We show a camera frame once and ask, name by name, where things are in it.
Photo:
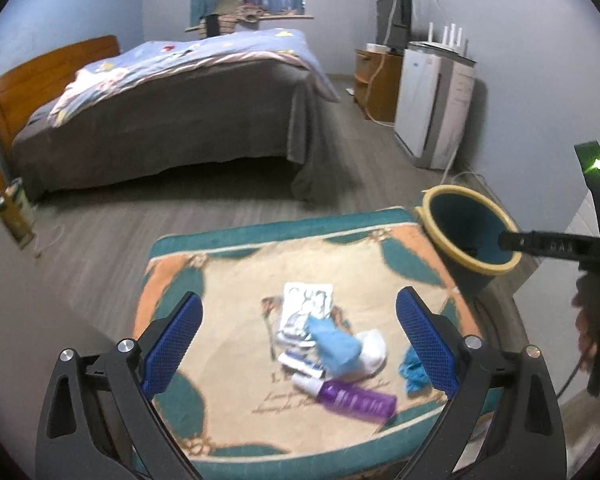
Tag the wooden bedside stand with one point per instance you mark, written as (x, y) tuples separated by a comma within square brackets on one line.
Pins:
[(11, 214)]

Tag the wooden cabinet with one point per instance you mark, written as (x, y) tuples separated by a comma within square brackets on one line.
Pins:
[(376, 84)]

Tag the white air purifier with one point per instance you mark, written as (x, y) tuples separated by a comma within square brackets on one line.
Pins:
[(435, 94)]

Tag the white crumpled tissue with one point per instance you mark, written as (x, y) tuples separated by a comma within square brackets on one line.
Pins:
[(373, 355)]

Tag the teal glove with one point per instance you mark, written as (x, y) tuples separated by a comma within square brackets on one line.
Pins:
[(413, 372)]

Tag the person right hand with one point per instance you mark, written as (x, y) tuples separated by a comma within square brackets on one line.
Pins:
[(587, 342)]

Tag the wooden headboard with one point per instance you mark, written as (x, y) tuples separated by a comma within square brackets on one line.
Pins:
[(29, 91)]

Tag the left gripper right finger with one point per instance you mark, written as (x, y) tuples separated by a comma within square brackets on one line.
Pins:
[(525, 439)]

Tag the light blue quilt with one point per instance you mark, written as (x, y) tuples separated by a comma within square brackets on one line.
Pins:
[(101, 80)]

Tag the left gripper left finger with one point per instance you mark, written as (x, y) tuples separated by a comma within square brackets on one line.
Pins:
[(74, 441)]

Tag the purple spray bottle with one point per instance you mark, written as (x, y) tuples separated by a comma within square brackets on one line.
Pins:
[(347, 399)]

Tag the bed with grey cover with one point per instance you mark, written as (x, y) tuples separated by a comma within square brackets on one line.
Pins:
[(254, 109)]

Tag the black television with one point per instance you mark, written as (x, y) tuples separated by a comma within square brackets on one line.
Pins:
[(394, 24)]

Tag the white wifi router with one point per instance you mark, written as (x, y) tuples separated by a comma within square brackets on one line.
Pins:
[(452, 39)]

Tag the silver foil wrapper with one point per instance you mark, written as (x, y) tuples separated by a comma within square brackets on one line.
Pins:
[(302, 301)]

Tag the patterned teal beige rug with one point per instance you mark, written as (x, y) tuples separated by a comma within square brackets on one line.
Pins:
[(230, 406)]

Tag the teal yellow trash bin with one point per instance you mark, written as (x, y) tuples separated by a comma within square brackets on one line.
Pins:
[(464, 226)]

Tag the small white blue tube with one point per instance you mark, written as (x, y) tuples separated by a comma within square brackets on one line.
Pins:
[(301, 364)]

